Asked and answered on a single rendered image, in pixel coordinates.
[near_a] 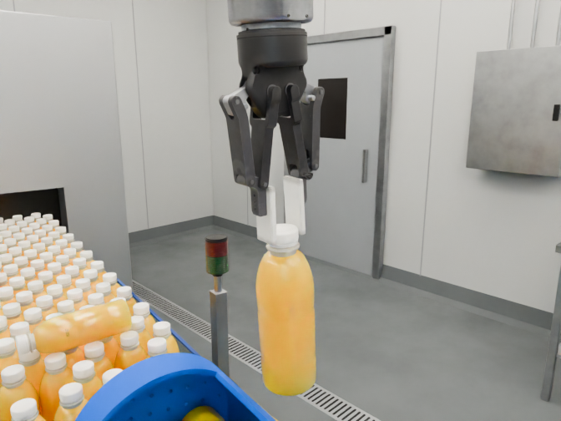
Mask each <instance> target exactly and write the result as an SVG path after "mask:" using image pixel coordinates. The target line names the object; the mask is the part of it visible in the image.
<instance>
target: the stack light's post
mask: <svg viewBox="0 0 561 421"><path fill-rule="evenodd" d="M210 325H211V347H212V363H213V364H214V365H215V366H217V367H218V368H219V369H220V370H221V371H222V372H223V373H224V374H225V375H227V376H228V377H230V365H229V336H228V307H227V291H225V290H224V289H222V292H215V289H214V290H211V291H210Z"/></svg>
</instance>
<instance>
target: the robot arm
mask: <svg viewBox="0 0 561 421"><path fill-rule="evenodd" d="M227 7H228V18H229V23H230V25H231V26H235V27H241V30H242V32H238V35H236V40H237V52H238V63H239V65H240V68H241V71H242V76H241V80H240V85H239V89H237V90H236V91H235V92H233V93H232V94H230V95H221V96H220V98H219V103H220V107H221V108H222V110H223V112H224V114H225V117H226V123H227V129H228V135H229V142H230V154H231V160H232V167H233V173H234V179H235V183H237V184H240V185H245V186H248V187H250V196H251V210H252V213H253V215H256V223H257V239H258V240H260V241H263V242H265V243H268V244H270V245H272V246H273V245H276V244H277V239H276V215H275V187H274V186H271V185H269V179H270V161H271V151H272V141H273V131H274V128H275V127H276V126H277V123H278V124H279V126H280V134H281V139H282V144H283V148H284V152H285V157H286V165H287V169H288V173H289V175H291V176H288V175H286V176H284V177H283V183H284V197H285V210H286V224H292V225H294V226H297V228H298V234H300V235H304V234H305V233H306V224H305V207H304V203H306V200H307V193H306V180H310V179H311V178H312V177H313V173H311V172H312V171H313V170H318V168H319V159H320V121H321V103H322V100H323V96H324V93H325V91H324V89H323V88H322V87H314V86H312V85H310V84H308V83H307V80H306V76H305V74H304V70H303V67H304V65H305V64H306V63H307V61H308V52H307V32H306V30H305V29H304V28H301V25H302V24H304V23H309V22H311V21H312V20H313V0H227ZM246 102H247V103H248V104H247V103H246ZM248 105H249V106H250V124H249V119H248V115H247V112H246V109H248ZM261 118H262V119H261ZM250 125H251V137H250ZM309 158H310V159H309ZM308 159H309V160H308Z"/></svg>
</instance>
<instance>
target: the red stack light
mask: <svg viewBox="0 0 561 421"><path fill-rule="evenodd" d="M228 253H229V246H228V240H227V241H225V242H221V243H209V242H207V241H205V254H206V255H207V256H209V257H222V256H226V255H228Z"/></svg>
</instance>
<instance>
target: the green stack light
mask: <svg viewBox="0 0 561 421"><path fill-rule="evenodd" d="M205 268H206V272H207V273H209V274H211V275H221V274H225V273H226V272H228V271H229V253H228V255H226V256H222V257H209V256H207V255H205Z"/></svg>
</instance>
